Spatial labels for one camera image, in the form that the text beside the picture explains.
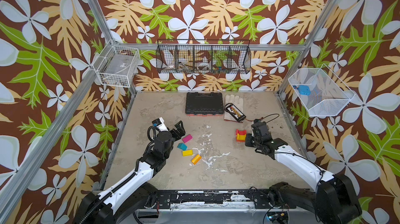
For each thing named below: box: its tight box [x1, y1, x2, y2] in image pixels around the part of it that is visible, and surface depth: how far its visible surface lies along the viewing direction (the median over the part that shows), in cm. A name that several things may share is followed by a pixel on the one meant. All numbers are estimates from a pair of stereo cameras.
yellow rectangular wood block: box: [181, 149, 194, 157], surface depth 91 cm
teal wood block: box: [176, 142, 188, 151], surface depth 94 cm
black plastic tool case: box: [185, 91, 224, 117], surface depth 110 cm
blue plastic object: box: [297, 84, 311, 96], surface depth 88 cm
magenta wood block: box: [181, 133, 193, 144], surface depth 98 cm
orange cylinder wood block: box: [190, 154, 202, 166], surface depth 88 cm
